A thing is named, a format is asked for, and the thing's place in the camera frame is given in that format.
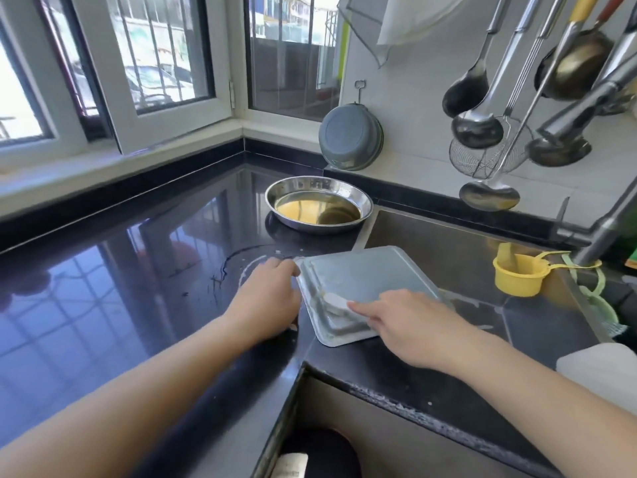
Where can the person's right hand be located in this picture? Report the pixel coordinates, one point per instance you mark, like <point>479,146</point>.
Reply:
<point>413,328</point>

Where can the person's left hand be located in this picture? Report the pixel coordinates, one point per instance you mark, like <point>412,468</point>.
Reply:
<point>264,303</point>

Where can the rectangular steel tray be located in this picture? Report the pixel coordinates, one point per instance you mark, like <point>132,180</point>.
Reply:
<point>368,273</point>

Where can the white cleaning brush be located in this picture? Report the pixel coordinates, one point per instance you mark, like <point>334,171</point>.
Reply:
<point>336,301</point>

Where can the person's right forearm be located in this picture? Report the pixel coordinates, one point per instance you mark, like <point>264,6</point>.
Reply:
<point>547,408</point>

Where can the person's left forearm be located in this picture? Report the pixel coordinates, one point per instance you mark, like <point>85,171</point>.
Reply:
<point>119,413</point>

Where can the stainless steel sink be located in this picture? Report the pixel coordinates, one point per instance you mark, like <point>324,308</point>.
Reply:
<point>478,254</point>

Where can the round steel basin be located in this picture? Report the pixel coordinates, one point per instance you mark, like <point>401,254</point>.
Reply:
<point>318,206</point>

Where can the yellow hanging sink cup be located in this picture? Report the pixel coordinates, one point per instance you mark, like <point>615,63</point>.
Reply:
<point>518,275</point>

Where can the grey hanging basin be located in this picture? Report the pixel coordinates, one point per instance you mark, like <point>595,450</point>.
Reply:
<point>350,137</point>

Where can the green hanging sponge holder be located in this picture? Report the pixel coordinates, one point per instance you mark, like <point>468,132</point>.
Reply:
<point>605,313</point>

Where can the white dish rag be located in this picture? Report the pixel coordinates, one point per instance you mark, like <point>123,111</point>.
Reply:
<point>602,378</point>

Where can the steel soup ladle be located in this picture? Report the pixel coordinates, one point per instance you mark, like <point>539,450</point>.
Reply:
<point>476,129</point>

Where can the green dish soap bottle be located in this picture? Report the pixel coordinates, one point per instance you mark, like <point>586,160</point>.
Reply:
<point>631,256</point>

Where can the hanging steel ladles and skimmer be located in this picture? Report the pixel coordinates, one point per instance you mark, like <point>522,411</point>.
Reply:
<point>463,96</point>

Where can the steel gooseneck faucet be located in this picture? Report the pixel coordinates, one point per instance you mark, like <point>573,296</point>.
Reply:
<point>587,104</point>

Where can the white hanging cloth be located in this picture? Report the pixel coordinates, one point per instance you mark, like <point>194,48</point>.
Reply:
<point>418,15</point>

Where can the steel wall hook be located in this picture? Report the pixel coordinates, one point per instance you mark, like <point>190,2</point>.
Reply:
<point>360,91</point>

